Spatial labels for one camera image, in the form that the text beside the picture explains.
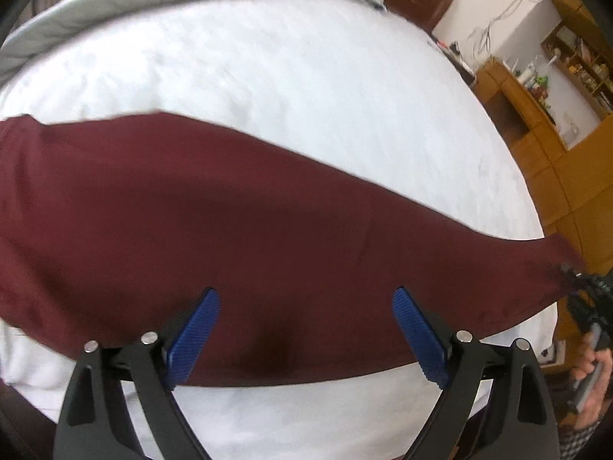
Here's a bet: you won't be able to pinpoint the bed with pale blue sheet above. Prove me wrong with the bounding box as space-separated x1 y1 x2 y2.
0 0 559 460

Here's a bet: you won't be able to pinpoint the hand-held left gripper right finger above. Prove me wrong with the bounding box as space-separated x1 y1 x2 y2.
392 286 560 460

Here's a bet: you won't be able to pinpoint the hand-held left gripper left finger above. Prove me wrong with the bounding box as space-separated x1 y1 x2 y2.
54 287 221 460

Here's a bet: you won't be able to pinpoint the maroon pants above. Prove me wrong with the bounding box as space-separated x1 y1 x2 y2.
0 112 583 389

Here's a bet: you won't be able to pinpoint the person's right hand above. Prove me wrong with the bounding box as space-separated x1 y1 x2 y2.
571 344 613 430

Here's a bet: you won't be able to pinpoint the white wall cable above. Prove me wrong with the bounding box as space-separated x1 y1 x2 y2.
467 0 547 58

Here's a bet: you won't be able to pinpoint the wooden cabinet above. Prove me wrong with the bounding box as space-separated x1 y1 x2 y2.
474 57 613 269

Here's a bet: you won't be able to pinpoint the wooden wall shelf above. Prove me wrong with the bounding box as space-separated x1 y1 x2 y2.
541 0 613 118

